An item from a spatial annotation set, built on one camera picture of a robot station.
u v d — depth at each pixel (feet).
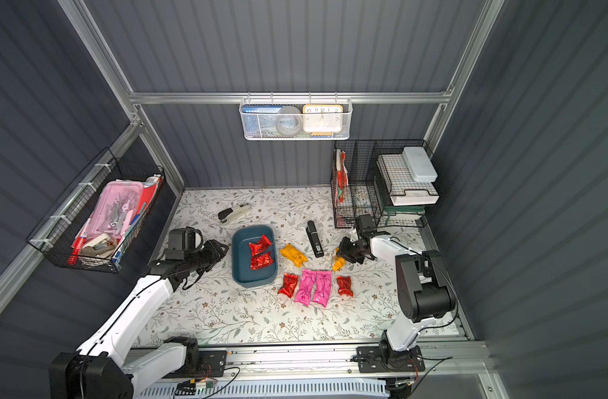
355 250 2.66
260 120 3.00
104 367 1.34
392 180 3.09
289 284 2.84
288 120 2.97
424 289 1.56
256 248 3.16
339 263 2.98
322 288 2.84
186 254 2.04
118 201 2.42
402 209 3.25
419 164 3.24
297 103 2.92
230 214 3.46
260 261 3.04
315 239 3.26
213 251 2.41
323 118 2.89
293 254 3.07
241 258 3.14
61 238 2.07
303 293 2.77
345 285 2.83
